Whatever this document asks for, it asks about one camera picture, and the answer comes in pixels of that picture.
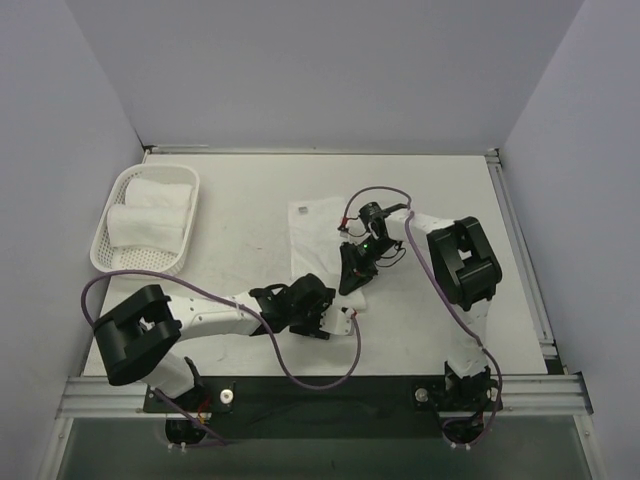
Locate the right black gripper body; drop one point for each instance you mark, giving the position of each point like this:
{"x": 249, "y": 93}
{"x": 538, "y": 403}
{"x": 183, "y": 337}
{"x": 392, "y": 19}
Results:
{"x": 357, "y": 270}

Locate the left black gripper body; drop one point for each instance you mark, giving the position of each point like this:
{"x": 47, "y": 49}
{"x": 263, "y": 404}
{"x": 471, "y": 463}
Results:
{"x": 310, "y": 329}

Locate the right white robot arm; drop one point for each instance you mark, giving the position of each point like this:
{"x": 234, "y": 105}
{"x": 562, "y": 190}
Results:
{"x": 459, "y": 261}

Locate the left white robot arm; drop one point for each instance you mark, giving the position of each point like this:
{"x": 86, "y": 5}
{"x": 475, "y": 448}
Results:
{"x": 136, "y": 336}

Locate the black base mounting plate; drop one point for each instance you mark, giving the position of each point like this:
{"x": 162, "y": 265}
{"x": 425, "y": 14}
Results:
{"x": 363, "y": 408}

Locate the white perforated plastic basket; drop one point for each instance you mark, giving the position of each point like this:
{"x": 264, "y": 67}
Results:
{"x": 106, "y": 258}

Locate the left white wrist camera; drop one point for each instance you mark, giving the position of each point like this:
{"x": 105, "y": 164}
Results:
{"x": 338, "y": 321}

